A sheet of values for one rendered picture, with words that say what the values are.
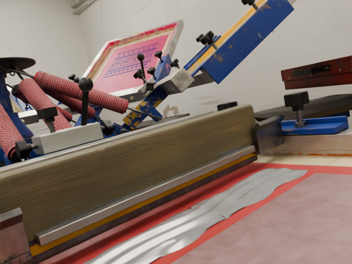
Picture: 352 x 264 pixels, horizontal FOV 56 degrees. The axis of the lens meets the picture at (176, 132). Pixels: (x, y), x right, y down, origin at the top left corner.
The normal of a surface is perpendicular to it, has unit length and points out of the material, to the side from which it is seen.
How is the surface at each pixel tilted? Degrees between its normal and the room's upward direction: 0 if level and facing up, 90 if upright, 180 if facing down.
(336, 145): 90
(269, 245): 0
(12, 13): 90
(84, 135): 90
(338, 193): 0
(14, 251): 90
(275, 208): 0
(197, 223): 29
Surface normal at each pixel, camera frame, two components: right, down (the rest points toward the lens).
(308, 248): -0.21, -0.97
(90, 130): 0.62, -0.04
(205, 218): 0.12, -0.82
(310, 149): -0.75, 0.23
